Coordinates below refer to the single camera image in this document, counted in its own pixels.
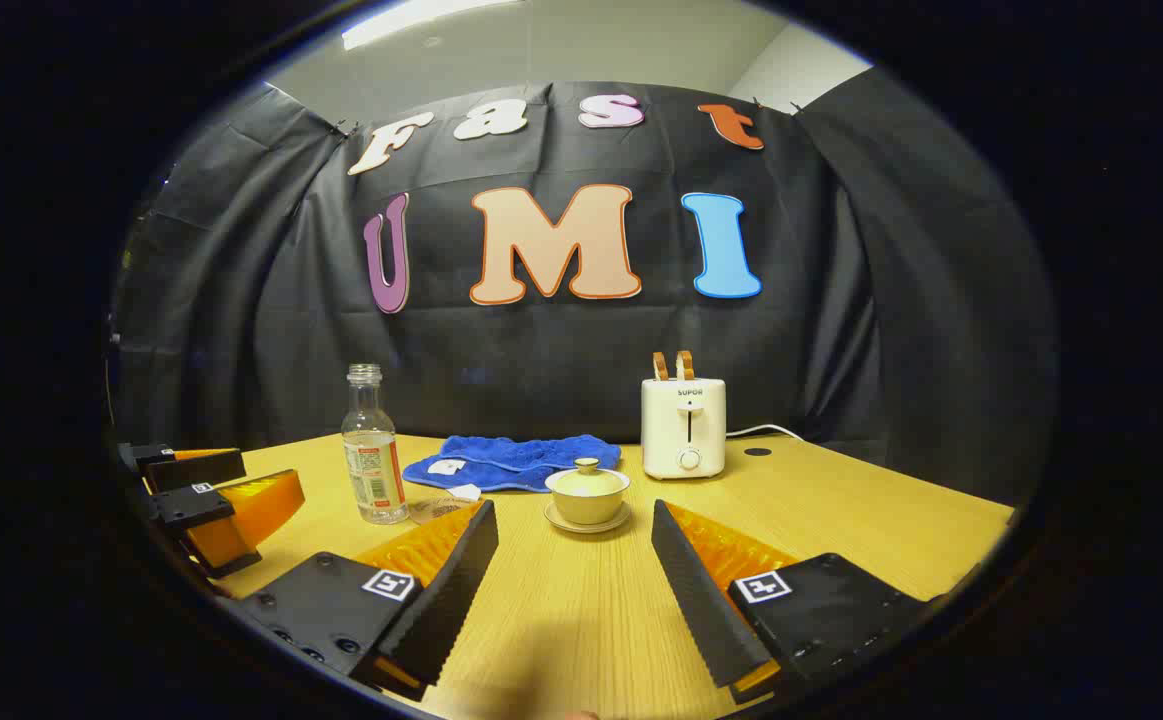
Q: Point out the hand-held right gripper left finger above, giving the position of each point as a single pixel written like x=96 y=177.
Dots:
x=451 y=600

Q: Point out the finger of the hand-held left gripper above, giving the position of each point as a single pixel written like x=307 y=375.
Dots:
x=191 y=508
x=196 y=472

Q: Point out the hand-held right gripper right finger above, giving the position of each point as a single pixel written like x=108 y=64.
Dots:
x=701 y=600

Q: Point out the cream teacup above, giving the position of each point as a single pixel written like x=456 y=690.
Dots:
x=588 y=508

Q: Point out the clear water bottle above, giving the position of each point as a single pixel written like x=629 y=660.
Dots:
x=373 y=470

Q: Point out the cream teacup lid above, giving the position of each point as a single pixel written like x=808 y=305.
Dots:
x=588 y=477

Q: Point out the cream saucer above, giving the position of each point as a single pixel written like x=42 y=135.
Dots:
x=588 y=530

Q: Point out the blue towel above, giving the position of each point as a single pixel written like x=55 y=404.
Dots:
x=521 y=460

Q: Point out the cream toaster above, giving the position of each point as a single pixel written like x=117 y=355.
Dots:
x=683 y=430

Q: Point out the toast bread slice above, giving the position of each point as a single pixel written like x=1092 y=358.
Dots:
x=685 y=365
x=660 y=367

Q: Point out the black backdrop cloth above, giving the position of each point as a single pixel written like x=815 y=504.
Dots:
x=541 y=350

